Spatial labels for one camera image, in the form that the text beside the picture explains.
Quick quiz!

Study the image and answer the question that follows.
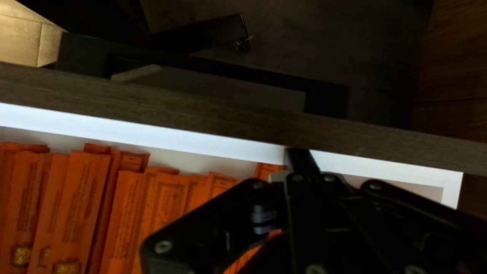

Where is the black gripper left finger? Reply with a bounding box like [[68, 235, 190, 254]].
[[138, 173, 289, 274]]

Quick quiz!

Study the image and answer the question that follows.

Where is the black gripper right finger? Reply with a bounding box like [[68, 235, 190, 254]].
[[282, 146, 487, 274]]

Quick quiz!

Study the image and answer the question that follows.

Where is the white drawer dark wood front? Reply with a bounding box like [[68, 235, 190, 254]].
[[0, 59, 487, 274]]

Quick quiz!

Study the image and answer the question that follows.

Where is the orange packet in drawer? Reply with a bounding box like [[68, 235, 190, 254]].
[[0, 141, 53, 274], [25, 150, 114, 274], [82, 141, 152, 274], [132, 165, 190, 257], [97, 168, 155, 274]]

